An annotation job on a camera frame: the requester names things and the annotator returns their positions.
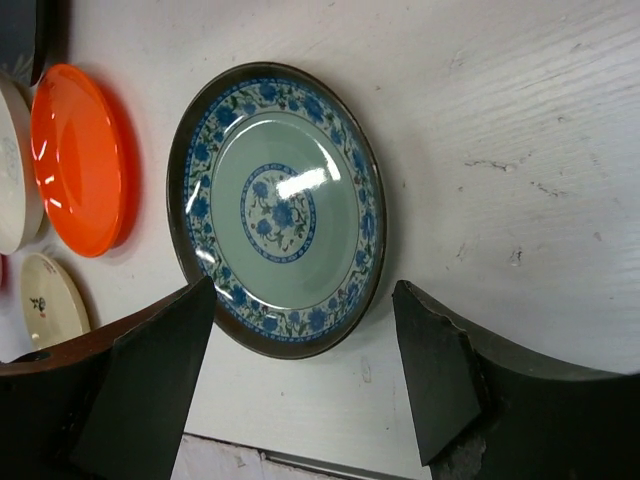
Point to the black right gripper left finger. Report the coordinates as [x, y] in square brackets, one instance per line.
[112, 403]

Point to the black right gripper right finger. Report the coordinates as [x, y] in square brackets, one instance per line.
[484, 407]

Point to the orange round plate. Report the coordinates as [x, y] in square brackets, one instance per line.
[85, 159]

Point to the dark floral square plate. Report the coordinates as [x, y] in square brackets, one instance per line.
[25, 28]

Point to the small cream printed plate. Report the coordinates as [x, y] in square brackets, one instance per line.
[53, 309]

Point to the cream round plate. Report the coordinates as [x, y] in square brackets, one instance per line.
[21, 206]

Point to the blue floral round plate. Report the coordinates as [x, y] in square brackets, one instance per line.
[275, 194]

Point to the aluminium rail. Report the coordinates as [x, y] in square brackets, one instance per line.
[204, 458]

